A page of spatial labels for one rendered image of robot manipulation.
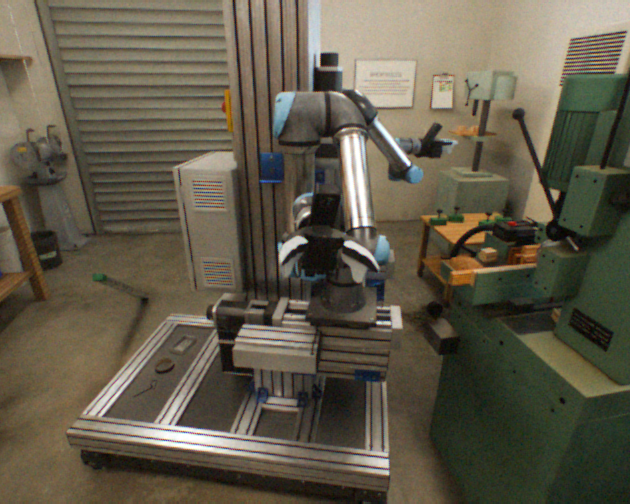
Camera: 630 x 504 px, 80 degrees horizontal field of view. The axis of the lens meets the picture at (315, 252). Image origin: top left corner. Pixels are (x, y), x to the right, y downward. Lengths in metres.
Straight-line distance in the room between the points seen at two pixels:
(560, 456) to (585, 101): 0.94
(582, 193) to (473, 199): 2.62
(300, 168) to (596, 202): 0.71
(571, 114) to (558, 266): 0.42
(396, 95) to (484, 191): 1.35
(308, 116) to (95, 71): 3.40
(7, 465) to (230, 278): 1.31
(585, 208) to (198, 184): 1.09
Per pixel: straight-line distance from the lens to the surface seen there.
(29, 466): 2.20
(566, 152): 1.29
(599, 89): 1.27
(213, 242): 1.37
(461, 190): 3.60
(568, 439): 1.25
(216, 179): 1.29
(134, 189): 4.34
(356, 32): 4.14
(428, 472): 1.88
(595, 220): 1.09
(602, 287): 1.20
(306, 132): 1.01
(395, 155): 1.65
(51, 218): 4.36
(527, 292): 1.40
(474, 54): 4.54
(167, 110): 4.11
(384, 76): 4.18
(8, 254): 3.69
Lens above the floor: 1.48
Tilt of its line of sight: 24 degrees down
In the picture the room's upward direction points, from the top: straight up
